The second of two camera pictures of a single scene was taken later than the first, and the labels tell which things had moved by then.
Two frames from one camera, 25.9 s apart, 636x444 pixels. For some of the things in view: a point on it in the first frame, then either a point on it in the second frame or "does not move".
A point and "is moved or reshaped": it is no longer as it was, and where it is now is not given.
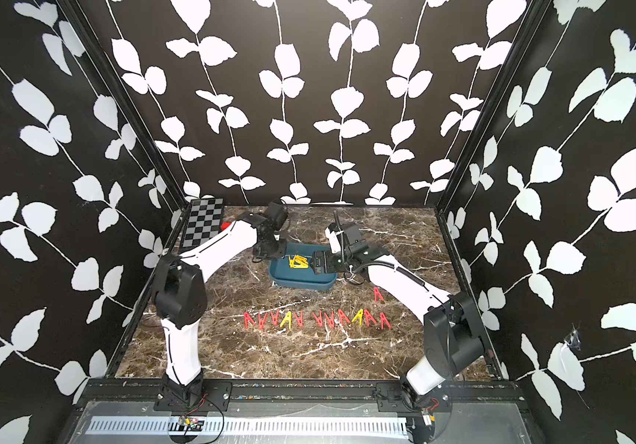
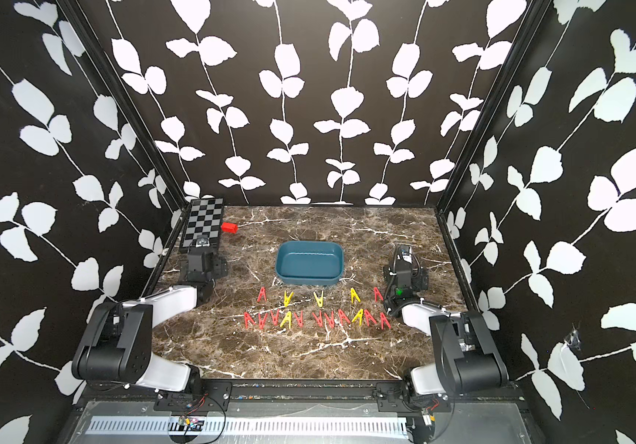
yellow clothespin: [359, 315] does not move
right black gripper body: [333, 263] -> [421, 282]
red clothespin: [384, 321] does not move
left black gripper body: [276, 250] -> [219, 268]
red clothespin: [319, 319] does not move
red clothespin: [331, 320] does not move
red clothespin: [262, 322] does not move
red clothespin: [377, 293] does not move
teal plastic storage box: [284, 277] is moved or reshaped
